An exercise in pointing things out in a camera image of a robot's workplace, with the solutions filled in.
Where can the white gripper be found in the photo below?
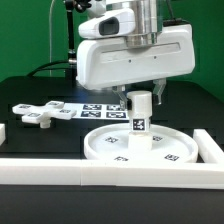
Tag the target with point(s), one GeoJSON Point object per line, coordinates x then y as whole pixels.
{"type": "Point", "coordinates": [109, 62]}

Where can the white round table top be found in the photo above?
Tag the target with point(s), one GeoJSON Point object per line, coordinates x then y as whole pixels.
{"type": "Point", "coordinates": [160, 145]}

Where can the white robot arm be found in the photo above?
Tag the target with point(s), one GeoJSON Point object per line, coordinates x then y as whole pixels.
{"type": "Point", "coordinates": [128, 41]}

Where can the white marker sheet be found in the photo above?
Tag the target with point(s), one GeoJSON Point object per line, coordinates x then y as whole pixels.
{"type": "Point", "coordinates": [98, 111]}

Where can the white U-shaped fence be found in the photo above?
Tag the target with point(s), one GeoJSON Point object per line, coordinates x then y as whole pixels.
{"type": "Point", "coordinates": [206, 173]}

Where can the white cross-shaped table base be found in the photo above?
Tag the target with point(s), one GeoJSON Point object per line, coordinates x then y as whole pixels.
{"type": "Point", "coordinates": [42, 115]}

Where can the black camera pole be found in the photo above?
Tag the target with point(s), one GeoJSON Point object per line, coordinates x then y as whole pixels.
{"type": "Point", "coordinates": [71, 5]}

